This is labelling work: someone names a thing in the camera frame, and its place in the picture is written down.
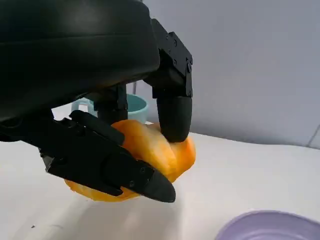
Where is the pale green mug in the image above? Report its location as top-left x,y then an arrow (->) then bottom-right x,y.
71,93 -> 150,125

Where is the orange and white bread roll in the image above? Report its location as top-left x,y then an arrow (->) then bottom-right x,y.
63,119 -> 197,202

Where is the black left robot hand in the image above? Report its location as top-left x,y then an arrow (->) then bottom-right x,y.
0,0 -> 194,204

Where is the lilac plate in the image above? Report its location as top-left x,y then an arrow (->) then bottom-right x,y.
214,210 -> 320,240

